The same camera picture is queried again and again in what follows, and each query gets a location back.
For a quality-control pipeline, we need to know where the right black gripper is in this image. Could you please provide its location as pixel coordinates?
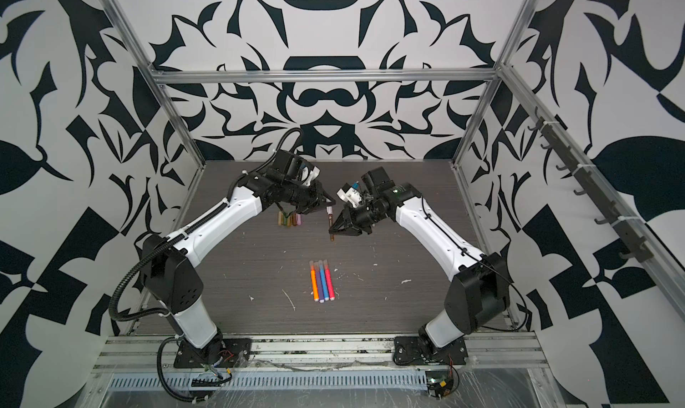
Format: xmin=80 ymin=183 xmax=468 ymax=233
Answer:
xmin=330 ymin=199 xmax=387 ymax=235

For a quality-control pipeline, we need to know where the dark red marker pen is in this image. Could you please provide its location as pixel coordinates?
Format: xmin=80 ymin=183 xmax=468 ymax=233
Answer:
xmin=326 ymin=206 xmax=335 ymax=242

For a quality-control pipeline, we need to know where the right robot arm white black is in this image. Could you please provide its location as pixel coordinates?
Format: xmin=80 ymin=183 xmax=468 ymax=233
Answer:
xmin=329 ymin=167 xmax=512 ymax=353

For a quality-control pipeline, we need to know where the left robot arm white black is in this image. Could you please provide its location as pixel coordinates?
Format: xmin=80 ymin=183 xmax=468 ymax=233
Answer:
xmin=140 ymin=150 xmax=335 ymax=350

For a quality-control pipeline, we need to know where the blue marker pen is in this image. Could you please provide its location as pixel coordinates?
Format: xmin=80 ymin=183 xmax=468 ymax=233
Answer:
xmin=319 ymin=261 xmax=330 ymax=301

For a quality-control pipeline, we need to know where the pink red marker pen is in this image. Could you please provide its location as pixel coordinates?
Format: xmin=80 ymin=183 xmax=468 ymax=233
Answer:
xmin=323 ymin=260 xmax=335 ymax=301

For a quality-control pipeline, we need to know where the purple marker pen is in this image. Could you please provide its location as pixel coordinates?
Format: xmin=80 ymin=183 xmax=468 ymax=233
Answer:
xmin=314 ymin=263 xmax=325 ymax=303

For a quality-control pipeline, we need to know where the orange marker pen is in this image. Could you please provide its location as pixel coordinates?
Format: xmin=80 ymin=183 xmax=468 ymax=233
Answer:
xmin=310 ymin=261 xmax=320 ymax=302

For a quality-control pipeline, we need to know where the circuit board with green light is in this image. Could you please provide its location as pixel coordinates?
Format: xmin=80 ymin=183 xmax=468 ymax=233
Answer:
xmin=426 ymin=369 xmax=460 ymax=399

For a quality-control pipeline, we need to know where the grey hook rack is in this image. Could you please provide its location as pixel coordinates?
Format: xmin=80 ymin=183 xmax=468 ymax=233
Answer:
xmin=530 ymin=115 xmax=654 ymax=263

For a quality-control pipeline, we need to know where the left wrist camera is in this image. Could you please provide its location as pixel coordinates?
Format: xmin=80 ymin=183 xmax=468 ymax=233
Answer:
xmin=299 ymin=163 xmax=320 ymax=187

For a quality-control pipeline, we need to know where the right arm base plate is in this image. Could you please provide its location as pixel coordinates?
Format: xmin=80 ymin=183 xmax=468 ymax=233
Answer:
xmin=392 ymin=336 xmax=468 ymax=366

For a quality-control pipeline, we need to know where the aluminium frame crossbar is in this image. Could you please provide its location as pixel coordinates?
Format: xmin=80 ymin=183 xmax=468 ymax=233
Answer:
xmin=152 ymin=68 xmax=496 ymax=85

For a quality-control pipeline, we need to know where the white slotted cable duct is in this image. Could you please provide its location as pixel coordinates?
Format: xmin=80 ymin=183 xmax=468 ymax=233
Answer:
xmin=106 ymin=369 xmax=429 ymax=392

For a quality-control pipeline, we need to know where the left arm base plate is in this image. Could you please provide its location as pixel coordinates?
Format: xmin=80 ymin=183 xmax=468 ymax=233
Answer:
xmin=173 ymin=338 xmax=253 ymax=369

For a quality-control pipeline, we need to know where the aluminium front rail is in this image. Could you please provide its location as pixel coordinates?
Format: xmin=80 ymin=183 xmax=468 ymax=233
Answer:
xmin=94 ymin=332 xmax=548 ymax=372

